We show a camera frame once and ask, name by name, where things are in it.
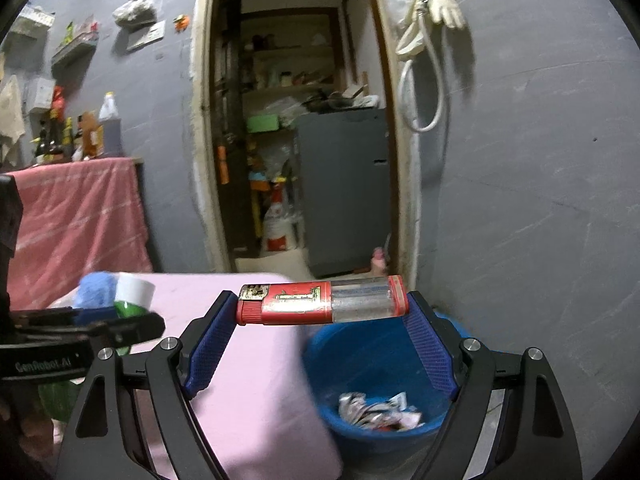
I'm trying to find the orange packet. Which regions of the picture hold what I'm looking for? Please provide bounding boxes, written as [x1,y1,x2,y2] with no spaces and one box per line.
[80,112,105,158]

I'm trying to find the pink floral table cloth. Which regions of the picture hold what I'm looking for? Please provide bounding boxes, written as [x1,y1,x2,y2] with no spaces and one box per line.
[47,272,346,480]

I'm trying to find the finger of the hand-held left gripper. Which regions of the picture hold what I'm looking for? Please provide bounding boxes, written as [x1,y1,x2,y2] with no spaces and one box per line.
[75,312,166,350]
[10,306,120,328]

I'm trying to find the green plastic bag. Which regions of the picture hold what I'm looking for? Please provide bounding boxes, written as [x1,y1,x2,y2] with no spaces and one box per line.
[39,380,83,423]

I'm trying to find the white plastic bag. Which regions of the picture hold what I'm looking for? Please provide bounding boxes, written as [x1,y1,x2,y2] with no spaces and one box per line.
[112,0,158,27]

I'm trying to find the pink checked cloth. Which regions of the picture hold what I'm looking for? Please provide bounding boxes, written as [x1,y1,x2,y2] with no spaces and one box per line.
[2,156,153,311]

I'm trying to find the grey cabinet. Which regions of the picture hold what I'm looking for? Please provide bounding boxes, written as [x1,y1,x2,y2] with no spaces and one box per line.
[295,108,393,279]

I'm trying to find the white hose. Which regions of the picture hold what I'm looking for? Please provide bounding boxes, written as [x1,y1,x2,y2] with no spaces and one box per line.
[396,0,446,133]

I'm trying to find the blue plastic bucket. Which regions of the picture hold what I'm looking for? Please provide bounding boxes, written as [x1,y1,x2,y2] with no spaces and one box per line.
[302,310,468,456]

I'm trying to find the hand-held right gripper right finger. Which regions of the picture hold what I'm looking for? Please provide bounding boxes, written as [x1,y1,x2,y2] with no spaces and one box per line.
[402,290,583,480]

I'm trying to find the brown packet white label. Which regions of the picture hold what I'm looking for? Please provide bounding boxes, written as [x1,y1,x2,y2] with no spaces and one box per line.
[382,393,425,432]

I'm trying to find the red clear plastic tube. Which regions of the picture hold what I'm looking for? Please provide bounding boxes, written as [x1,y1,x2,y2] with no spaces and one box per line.
[236,275,410,326]

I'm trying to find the green box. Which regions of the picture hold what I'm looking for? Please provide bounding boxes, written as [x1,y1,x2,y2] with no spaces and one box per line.
[246,114,280,133]

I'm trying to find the white wall rack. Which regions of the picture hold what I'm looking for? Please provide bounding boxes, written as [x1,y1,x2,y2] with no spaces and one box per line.
[10,6,55,36]

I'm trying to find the white wall box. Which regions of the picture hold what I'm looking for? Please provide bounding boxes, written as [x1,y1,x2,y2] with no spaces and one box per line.
[27,77,56,113]

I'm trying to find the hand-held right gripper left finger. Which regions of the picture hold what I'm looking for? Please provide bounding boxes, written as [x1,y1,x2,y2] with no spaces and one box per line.
[55,289,238,480]

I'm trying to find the light blue cloth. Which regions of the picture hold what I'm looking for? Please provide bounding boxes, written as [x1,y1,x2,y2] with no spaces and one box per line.
[74,271,121,309]

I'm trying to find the beige hanging towel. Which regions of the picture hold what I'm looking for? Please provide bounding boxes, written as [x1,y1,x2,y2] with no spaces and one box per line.
[0,75,26,166]

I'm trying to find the white wall board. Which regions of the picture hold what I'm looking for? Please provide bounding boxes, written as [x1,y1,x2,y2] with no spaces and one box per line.
[126,20,167,52]

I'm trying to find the white gloves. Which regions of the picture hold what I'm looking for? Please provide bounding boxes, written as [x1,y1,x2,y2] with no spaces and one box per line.
[431,0,468,30]

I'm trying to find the grey box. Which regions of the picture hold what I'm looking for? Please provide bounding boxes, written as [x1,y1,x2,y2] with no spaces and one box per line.
[102,117,123,157]

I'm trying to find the row of dark bottles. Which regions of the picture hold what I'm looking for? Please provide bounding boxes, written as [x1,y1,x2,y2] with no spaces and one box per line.
[32,115,83,163]

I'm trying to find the wire wall shelf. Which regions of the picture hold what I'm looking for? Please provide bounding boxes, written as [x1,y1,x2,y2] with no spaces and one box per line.
[51,21,99,68]

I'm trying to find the colourful plastic toy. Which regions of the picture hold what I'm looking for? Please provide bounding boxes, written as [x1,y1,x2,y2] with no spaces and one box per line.
[249,169,287,192]

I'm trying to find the white sack red label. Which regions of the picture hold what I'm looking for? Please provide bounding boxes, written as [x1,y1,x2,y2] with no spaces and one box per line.
[261,192,303,252]

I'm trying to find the person's left hand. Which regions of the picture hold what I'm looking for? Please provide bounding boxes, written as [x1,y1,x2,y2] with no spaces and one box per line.
[0,395,55,443]

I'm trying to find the cream door frame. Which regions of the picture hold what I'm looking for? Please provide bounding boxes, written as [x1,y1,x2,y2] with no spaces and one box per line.
[190,0,426,291]

